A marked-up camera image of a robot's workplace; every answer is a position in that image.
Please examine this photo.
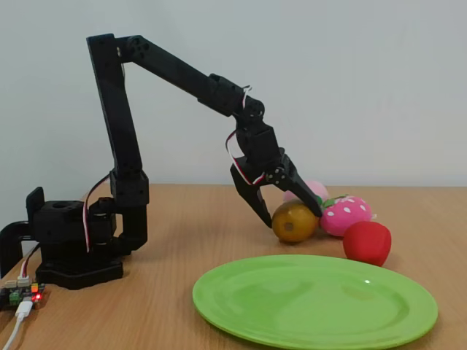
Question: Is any green oval plate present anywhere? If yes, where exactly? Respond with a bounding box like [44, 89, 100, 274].
[192, 254, 439, 350]

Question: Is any red toy apple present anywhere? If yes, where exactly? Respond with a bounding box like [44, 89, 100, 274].
[342, 221, 393, 267]

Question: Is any light pink plush peach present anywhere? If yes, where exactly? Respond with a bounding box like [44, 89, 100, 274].
[283, 179, 329, 203]

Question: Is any brown toy kiwi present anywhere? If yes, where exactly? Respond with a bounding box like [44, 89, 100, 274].
[271, 202, 320, 245]

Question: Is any pink plush strawberry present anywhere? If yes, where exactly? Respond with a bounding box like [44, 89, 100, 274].
[315, 194, 380, 238]

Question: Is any motor controller circuit board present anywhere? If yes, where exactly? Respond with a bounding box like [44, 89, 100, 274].
[0, 282, 47, 311]

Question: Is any white USB cable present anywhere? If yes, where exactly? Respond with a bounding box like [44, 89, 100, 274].
[0, 300, 36, 350]

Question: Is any white red servo cable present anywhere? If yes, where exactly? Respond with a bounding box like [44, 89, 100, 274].
[82, 173, 111, 253]
[225, 128, 267, 187]
[20, 243, 41, 284]
[240, 85, 254, 110]

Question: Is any black table clamp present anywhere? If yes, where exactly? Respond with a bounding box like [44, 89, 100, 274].
[0, 187, 45, 278]

